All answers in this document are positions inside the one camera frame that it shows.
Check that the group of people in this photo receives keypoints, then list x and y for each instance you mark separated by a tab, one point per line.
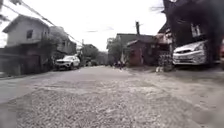
118	64

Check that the roadside trees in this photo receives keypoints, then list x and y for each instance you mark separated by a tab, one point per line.
113	50

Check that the red-brown low building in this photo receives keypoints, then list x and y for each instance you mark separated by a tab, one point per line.
140	50

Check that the grey cracked concrete road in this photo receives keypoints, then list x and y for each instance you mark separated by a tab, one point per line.
100	100

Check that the utility pole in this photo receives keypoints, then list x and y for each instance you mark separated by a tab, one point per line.
137	28

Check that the white SUV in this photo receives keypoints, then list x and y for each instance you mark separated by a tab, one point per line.
67	62

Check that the building behind tree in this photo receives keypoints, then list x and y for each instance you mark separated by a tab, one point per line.
63	43

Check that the white car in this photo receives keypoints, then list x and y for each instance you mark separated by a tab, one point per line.
190	53

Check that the grey two-storey house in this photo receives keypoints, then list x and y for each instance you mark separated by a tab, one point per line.
25	40

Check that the dark tall building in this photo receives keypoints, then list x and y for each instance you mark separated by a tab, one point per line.
196	20

